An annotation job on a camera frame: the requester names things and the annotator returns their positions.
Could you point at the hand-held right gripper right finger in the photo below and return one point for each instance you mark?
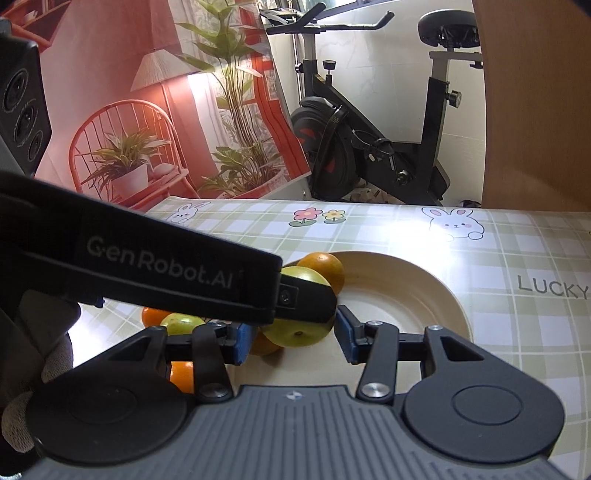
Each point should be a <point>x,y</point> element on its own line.
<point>345,334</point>

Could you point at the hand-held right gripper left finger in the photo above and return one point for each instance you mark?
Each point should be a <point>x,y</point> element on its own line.
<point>242,344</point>

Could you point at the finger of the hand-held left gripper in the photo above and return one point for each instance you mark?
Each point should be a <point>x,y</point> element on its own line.
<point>309,300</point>

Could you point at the orange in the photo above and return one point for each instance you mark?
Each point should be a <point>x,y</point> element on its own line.
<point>152,316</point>
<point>325,270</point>
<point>181,374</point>
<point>263,346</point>

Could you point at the green apple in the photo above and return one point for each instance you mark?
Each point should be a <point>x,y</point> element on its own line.
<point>295,334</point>
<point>180,323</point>

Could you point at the beige round plate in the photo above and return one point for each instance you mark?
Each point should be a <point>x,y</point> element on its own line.
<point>397,295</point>

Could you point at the person's left hand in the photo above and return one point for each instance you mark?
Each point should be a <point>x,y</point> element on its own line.
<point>51,350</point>

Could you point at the green plaid tablecloth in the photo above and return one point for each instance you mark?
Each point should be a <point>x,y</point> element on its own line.
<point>508,332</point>

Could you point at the black exercise bike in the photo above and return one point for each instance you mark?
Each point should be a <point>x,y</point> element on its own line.
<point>351,138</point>

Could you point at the black bag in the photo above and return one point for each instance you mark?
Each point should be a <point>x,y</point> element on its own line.
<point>471,203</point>

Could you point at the wooden board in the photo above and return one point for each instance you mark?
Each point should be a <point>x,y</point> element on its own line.
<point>531,115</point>

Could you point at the red room wall poster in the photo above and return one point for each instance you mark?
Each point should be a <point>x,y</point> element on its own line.
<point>92,83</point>

